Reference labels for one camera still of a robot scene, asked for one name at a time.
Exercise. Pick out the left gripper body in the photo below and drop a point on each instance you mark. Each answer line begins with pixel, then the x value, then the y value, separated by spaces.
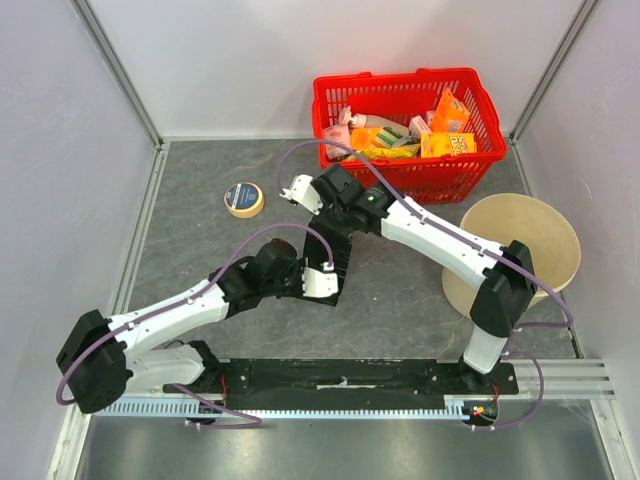
pixel 288 286

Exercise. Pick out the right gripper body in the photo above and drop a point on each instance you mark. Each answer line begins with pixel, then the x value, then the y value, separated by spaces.
pixel 329 215

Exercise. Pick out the black trash bag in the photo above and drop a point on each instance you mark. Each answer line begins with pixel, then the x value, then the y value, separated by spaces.
pixel 340 242

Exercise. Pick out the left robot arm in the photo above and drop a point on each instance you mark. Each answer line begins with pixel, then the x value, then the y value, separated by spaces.
pixel 97 359

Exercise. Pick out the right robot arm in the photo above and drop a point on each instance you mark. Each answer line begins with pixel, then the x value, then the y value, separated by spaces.
pixel 501 277

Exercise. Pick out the beige trash bin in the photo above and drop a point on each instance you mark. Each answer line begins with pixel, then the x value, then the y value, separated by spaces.
pixel 551 239

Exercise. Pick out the orange snack pack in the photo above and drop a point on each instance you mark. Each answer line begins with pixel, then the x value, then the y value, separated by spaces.
pixel 365 138

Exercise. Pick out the pink pouch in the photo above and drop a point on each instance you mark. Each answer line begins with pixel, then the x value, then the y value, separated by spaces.
pixel 339 134

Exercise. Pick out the masking tape roll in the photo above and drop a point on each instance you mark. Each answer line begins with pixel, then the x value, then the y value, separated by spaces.
pixel 244 200

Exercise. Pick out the green yellow packet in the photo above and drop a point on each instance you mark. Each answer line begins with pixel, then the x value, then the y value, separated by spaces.
pixel 387 137

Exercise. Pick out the yellow snack bag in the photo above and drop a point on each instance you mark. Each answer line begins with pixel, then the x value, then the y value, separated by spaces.
pixel 399 152

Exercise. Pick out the pink capped bottle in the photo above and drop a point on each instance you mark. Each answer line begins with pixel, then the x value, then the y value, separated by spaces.
pixel 358 120

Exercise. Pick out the yellow snack box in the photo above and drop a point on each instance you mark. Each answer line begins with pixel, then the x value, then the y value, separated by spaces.
pixel 439 144

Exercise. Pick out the pink small packet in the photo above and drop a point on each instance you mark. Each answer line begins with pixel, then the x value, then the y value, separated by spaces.
pixel 417 127

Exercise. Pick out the red plastic basket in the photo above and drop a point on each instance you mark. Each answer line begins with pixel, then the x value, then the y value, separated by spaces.
pixel 400 97

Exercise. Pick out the orange carton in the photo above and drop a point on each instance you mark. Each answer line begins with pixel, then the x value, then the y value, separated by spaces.
pixel 451 115

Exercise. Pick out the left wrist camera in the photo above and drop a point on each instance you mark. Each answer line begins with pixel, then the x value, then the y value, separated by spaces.
pixel 319 283

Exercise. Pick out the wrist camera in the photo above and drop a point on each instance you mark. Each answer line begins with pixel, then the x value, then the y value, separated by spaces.
pixel 301 192
pixel 319 283

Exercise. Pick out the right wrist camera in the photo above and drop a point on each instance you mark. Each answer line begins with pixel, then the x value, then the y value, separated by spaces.
pixel 301 192

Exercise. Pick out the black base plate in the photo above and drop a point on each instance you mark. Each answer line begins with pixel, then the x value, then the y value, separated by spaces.
pixel 339 385

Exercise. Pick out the slotted cable duct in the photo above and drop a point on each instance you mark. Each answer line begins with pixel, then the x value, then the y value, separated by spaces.
pixel 190 408

